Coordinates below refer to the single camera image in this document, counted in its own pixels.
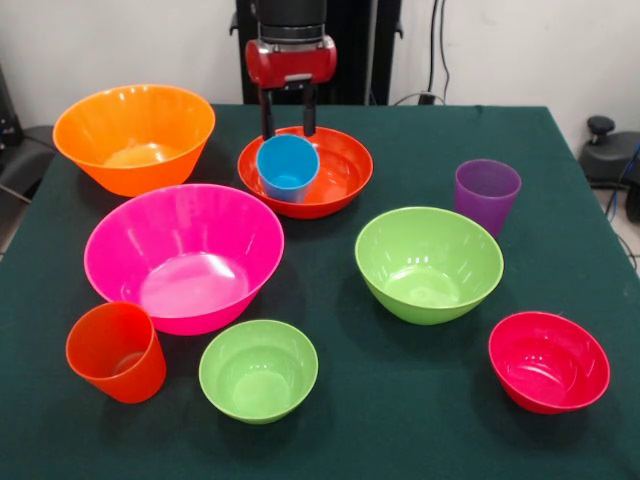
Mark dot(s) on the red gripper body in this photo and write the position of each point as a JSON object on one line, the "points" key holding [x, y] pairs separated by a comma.
{"points": [[295, 65]]}

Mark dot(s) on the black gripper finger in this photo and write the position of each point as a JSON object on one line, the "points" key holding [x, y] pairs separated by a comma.
{"points": [[267, 115], [310, 112]]}

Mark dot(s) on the blue cup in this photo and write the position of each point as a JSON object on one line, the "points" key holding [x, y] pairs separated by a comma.
{"points": [[287, 165]]}

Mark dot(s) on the red-orange bowl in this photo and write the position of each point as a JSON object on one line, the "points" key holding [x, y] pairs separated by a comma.
{"points": [[345, 170]]}

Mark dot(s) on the large orange bowl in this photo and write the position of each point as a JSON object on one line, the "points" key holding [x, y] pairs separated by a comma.
{"points": [[130, 125]]}

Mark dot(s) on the large pink bowl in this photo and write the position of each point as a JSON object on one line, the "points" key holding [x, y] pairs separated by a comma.
{"points": [[185, 250]]}

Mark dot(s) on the red-orange cup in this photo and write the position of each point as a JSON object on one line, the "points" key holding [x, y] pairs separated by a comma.
{"points": [[120, 370]]}

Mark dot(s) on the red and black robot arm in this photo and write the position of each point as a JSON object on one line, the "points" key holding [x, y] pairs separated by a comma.
{"points": [[292, 15]]}

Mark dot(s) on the large green bowl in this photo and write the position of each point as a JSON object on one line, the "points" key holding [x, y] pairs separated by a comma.
{"points": [[425, 270]]}

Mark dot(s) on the purple cup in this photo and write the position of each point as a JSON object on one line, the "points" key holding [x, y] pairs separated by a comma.
{"points": [[485, 200]]}

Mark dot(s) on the small green bowl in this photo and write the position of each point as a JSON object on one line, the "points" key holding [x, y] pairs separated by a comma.
{"points": [[257, 380]]}

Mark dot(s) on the dark green table cloth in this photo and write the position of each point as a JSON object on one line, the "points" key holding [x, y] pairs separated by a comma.
{"points": [[350, 450]]}

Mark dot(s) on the small pink bowl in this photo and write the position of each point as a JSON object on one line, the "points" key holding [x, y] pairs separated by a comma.
{"points": [[547, 365]]}

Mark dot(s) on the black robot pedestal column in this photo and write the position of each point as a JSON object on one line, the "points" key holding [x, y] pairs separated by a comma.
{"points": [[360, 50]]}

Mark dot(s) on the black pedestal leg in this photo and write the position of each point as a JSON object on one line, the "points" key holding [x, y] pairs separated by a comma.
{"points": [[607, 160], [30, 155]]}

